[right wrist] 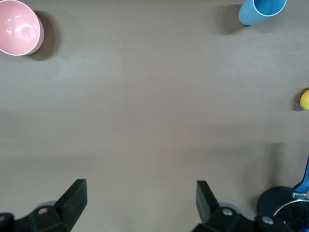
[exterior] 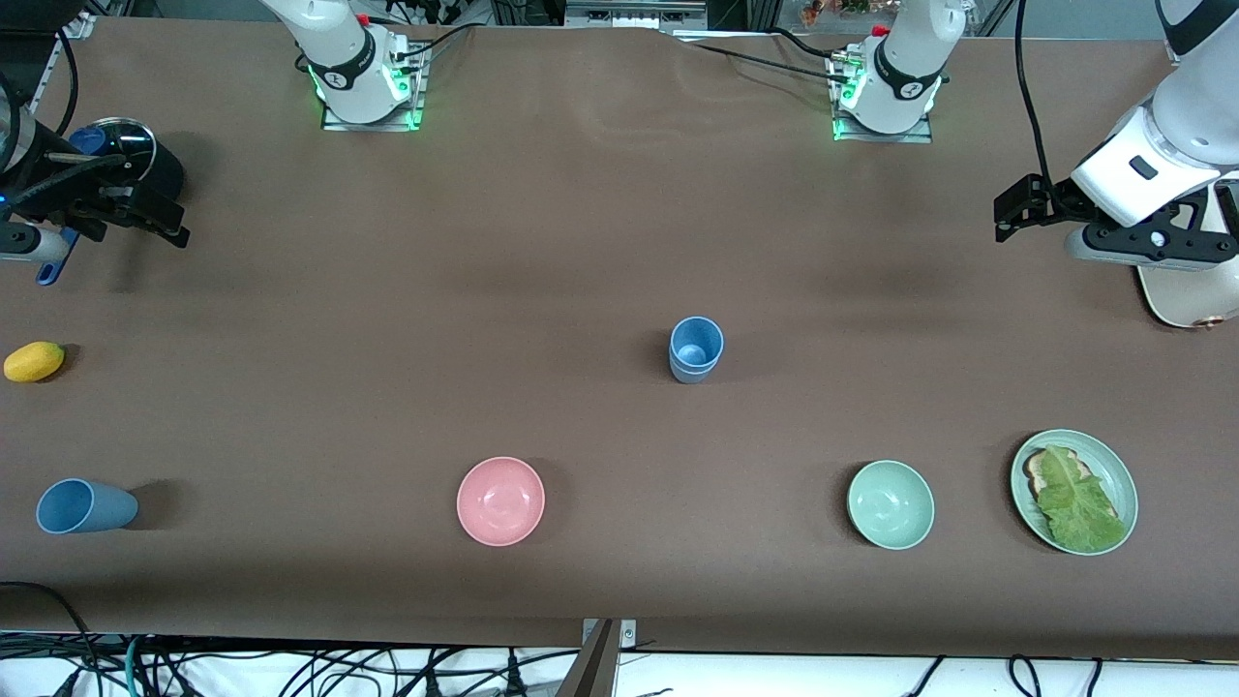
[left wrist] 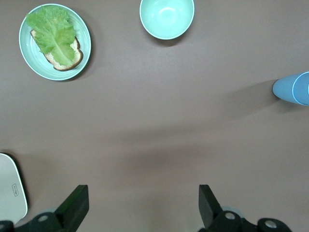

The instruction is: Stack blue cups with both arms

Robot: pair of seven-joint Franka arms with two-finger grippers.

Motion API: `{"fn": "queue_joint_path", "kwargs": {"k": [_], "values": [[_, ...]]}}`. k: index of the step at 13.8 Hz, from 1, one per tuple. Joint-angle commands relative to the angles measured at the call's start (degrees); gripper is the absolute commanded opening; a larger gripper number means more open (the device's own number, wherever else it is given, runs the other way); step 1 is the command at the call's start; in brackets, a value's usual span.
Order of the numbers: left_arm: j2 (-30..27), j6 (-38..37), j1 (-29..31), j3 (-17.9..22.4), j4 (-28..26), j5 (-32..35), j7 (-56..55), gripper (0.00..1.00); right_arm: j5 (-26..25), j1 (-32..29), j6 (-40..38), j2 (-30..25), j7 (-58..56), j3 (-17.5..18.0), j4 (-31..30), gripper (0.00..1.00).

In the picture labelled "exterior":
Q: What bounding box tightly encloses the blue plastic cup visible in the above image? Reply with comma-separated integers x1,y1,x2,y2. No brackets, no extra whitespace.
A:
669,317,725,374
36,478,139,535
669,353,723,385

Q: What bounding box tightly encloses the glass lid with blue knob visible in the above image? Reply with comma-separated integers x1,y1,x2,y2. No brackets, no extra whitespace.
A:
68,117,158,195

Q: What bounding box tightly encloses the white pan at right edge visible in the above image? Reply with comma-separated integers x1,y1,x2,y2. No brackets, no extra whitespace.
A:
1134,179,1239,330

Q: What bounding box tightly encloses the yellow lemon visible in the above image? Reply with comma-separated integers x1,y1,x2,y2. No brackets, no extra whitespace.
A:
3,341,66,383

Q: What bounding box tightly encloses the toasted bread slice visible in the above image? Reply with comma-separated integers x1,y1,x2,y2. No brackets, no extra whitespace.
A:
1026,449,1066,500

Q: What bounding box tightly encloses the mint green plate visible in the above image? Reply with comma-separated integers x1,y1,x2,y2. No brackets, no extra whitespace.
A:
1011,429,1139,557

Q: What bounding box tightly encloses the green lettuce leaf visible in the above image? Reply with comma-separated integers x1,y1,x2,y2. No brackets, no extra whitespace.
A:
1038,445,1129,553

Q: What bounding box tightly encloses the mint green bowl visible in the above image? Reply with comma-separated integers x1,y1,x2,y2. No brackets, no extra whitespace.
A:
847,460,936,551

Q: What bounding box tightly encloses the silver equipment box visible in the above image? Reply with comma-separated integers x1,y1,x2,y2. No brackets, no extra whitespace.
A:
564,0,710,30

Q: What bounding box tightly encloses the pink bowl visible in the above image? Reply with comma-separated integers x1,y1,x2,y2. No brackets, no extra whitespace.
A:
456,456,546,548

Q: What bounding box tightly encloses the brown wooden strip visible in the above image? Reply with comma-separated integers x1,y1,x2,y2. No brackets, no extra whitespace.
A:
554,620,620,697

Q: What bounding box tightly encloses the black pot with blue handle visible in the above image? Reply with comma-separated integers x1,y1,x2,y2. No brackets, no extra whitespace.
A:
36,118,186,288

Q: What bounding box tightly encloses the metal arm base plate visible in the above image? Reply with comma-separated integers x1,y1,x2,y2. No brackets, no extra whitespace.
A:
832,53,935,144
319,44,427,132

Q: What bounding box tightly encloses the aluminium frame rail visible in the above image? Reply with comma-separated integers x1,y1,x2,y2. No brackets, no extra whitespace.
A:
27,15,96,112

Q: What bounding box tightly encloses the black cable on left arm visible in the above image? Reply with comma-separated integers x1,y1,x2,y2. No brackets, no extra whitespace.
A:
1012,0,1056,185

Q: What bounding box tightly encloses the black cable to arm base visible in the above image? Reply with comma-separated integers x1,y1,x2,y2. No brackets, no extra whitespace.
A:
392,21,477,61
678,27,853,83

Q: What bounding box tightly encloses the black floor cable loop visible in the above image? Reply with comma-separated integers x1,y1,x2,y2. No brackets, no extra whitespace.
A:
0,581,103,697

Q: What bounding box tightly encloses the metal table bracket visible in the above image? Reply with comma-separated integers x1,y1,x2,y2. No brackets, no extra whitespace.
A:
581,618,638,650

